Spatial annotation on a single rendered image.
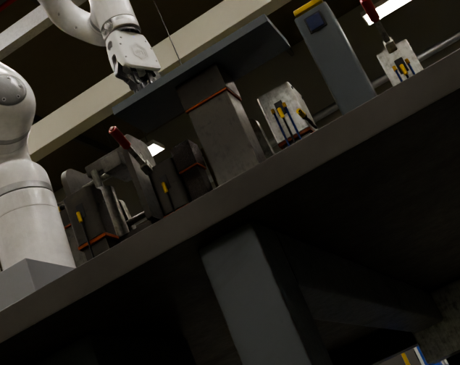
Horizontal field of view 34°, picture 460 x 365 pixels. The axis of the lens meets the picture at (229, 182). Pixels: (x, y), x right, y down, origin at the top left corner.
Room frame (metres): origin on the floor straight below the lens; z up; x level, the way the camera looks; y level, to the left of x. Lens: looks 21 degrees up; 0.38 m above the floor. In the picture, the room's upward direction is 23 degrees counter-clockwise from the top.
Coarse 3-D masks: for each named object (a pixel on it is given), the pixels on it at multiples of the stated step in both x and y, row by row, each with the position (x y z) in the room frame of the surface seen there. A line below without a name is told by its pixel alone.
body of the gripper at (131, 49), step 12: (108, 36) 1.37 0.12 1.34; (120, 36) 1.37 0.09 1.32; (132, 36) 1.39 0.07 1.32; (108, 48) 1.38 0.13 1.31; (120, 48) 1.36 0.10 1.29; (132, 48) 1.38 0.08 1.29; (144, 48) 1.41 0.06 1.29; (120, 60) 1.36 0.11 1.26; (132, 60) 1.37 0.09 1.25; (144, 60) 1.39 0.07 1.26; (156, 60) 1.42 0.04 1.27; (144, 72) 1.41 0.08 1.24
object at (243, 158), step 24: (216, 72) 1.33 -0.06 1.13; (192, 96) 1.35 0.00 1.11; (216, 96) 1.34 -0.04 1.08; (240, 96) 1.40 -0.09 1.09; (192, 120) 1.36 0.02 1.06; (216, 120) 1.34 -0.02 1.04; (240, 120) 1.33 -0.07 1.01; (216, 144) 1.35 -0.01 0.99; (240, 144) 1.34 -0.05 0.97; (216, 168) 1.35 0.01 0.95; (240, 168) 1.34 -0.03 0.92
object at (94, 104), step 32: (224, 0) 4.62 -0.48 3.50; (256, 0) 4.55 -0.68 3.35; (288, 0) 4.61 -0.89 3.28; (192, 32) 4.71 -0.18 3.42; (224, 32) 4.66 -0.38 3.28; (160, 64) 4.81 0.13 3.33; (96, 96) 4.98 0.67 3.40; (128, 96) 4.96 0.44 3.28; (32, 128) 5.16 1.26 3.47; (64, 128) 5.08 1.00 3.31; (32, 160) 5.28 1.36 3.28
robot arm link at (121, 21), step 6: (114, 18) 1.37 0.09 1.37; (120, 18) 1.37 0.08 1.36; (126, 18) 1.37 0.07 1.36; (132, 18) 1.38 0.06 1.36; (108, 24) 1.37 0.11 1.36; (114, 24) 1.37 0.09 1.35; (120, 24) 1.37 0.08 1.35; (126, 24) 1.38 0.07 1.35; (132, 24) 1.38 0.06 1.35; (138, 24) 1.41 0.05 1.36; (102, 30) 1.39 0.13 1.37; (108, 30) 1.38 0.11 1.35; (114, 30) 1.38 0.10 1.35
